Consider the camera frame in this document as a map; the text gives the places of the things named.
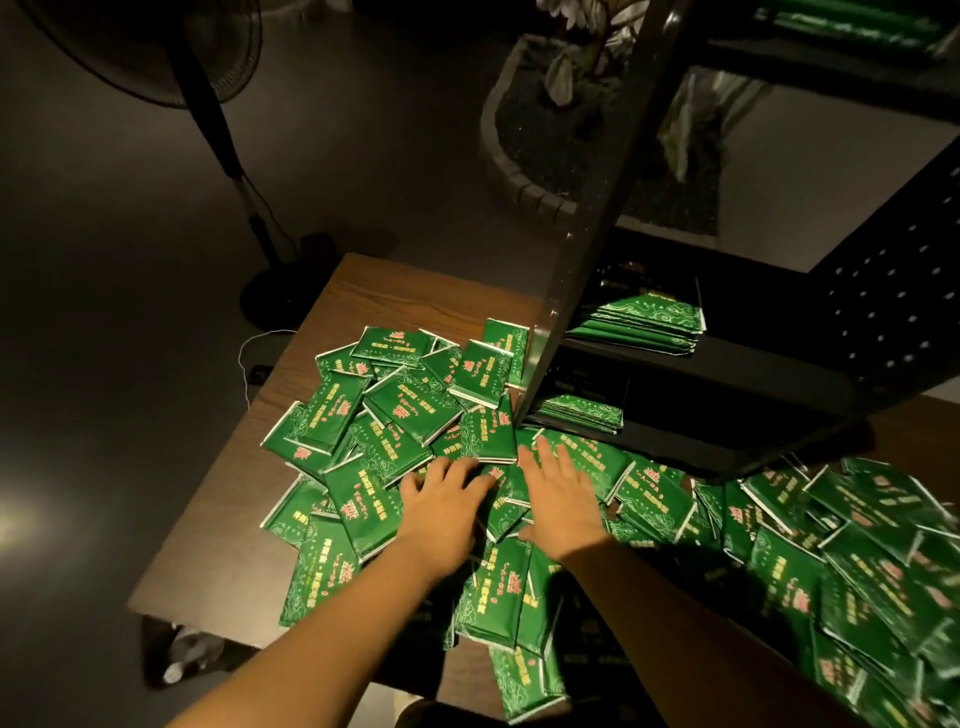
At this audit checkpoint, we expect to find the black metal shelf rack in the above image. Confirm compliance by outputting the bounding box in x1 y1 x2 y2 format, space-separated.
516 0 960 482

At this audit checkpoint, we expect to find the white cable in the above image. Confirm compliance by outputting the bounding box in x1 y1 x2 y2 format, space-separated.
235 328 303 408

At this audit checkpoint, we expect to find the pile of green packets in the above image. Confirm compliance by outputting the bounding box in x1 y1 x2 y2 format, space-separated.
258 316 960 728

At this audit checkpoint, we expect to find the person's left forearm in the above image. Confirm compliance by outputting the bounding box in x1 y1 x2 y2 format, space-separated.
168 547 470 728

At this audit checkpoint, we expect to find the person's right forearm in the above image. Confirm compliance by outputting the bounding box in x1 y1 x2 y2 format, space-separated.
552 537 867 728

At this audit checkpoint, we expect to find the person's left hand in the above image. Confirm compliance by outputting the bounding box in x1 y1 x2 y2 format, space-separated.
391 456 501 582

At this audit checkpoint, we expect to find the black trash bin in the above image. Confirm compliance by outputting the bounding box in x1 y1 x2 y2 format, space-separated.
141 616 230 692

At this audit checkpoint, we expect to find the person's right hand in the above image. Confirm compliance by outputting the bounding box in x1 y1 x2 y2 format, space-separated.
513 433 612 564

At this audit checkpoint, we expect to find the black standing fan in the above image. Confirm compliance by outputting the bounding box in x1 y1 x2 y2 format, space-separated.
15 0 347 333

